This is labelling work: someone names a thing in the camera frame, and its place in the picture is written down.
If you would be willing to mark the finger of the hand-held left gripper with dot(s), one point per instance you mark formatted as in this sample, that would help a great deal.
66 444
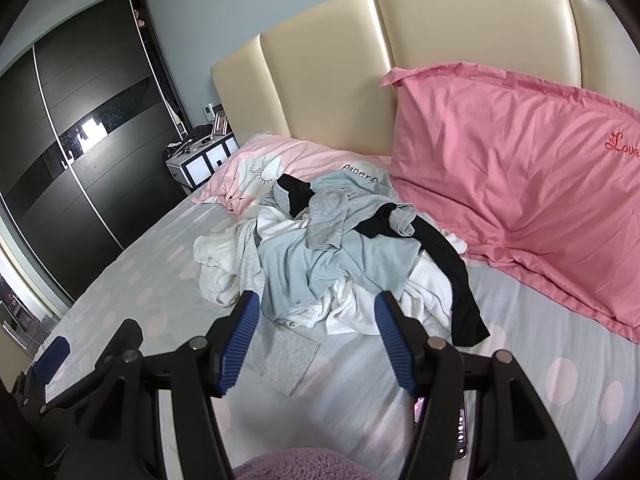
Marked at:
52 355

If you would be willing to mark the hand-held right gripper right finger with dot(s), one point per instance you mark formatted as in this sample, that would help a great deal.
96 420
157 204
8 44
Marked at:
395 347

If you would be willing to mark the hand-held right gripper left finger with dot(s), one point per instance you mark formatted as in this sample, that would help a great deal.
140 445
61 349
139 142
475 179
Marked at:
239 345

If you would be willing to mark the grey shirt with black sleeves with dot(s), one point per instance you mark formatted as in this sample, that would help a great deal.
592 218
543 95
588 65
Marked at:
450 280

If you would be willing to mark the white shirt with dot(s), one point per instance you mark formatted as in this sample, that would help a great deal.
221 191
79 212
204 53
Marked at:
350 315

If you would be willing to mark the white crinkled garment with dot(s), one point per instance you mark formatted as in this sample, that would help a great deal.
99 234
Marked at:
215 265

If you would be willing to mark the light blue shirt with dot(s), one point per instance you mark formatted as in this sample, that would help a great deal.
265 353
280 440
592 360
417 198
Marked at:
300 265

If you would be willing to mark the bed with dotted grey sheet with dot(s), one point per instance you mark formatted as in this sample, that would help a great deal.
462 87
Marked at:
150 270

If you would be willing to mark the purple fleece garment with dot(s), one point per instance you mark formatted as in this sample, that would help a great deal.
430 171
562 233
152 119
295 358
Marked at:
310 467

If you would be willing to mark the white nightstand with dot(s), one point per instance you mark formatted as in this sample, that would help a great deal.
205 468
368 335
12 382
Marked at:
200 167

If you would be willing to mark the plain pink pillow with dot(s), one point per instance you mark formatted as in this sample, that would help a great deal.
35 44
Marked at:
500 160

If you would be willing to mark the black sliding wardrobe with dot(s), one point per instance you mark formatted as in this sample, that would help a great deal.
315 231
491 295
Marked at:
75 110

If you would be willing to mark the white wall control panel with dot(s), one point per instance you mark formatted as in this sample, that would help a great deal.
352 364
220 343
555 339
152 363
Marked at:
208 110

